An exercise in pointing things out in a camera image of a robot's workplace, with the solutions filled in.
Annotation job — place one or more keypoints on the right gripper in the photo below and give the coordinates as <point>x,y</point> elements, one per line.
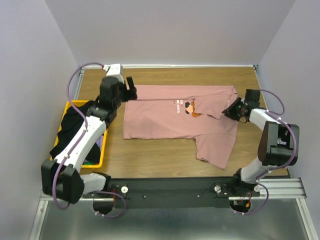
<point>235,111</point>

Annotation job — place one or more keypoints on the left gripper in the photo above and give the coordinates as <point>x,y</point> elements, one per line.
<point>127,90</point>

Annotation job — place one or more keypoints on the pink printed t-shirt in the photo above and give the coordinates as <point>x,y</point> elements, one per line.
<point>185,112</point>

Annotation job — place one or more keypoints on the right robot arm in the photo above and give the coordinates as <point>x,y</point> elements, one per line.
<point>277,149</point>

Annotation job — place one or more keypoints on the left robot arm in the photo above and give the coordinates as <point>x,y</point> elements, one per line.
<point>61,177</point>

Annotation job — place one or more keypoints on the lavender garment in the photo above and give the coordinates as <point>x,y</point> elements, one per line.
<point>99,142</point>

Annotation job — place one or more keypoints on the black t-shirt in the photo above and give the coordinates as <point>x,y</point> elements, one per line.
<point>70,124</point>

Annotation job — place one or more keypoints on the green garment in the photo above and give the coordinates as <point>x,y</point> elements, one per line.
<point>90,164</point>

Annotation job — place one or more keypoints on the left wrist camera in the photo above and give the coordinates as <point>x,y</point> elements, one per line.
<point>114,70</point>

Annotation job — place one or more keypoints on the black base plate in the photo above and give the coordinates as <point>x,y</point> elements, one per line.
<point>180,192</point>

